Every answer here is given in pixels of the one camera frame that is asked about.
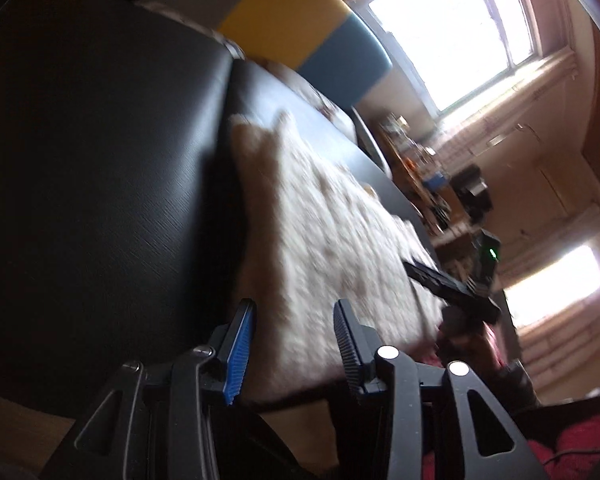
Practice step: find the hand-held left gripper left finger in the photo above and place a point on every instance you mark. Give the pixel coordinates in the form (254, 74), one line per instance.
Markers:
(240, 355)

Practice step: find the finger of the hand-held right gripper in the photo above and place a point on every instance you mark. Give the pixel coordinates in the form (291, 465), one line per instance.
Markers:
(440, 281)

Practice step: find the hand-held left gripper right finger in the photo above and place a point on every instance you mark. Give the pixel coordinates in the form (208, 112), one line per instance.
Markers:
(347, 350)

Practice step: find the cream knitted sweater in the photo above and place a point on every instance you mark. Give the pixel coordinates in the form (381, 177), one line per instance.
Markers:
(320, 240)

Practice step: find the person's right forearm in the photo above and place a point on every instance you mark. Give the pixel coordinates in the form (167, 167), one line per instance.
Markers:
(500, 360)

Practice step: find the small window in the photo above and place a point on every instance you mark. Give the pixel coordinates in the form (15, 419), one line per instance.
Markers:
(555, 285)

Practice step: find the cluttered wooden shelf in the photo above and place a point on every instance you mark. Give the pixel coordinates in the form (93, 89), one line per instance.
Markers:
(420, 160)

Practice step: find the person's red clothing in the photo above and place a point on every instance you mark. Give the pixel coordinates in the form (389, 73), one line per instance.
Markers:
(570, 440)

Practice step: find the deer print cushion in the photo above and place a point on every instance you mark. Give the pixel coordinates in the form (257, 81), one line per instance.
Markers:
(325, 105)

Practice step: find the large window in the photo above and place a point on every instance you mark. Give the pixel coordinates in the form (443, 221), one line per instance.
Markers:
(445, 35)

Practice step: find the grey yellow blue sofa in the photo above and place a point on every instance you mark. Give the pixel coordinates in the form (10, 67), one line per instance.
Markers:
(280, 15)

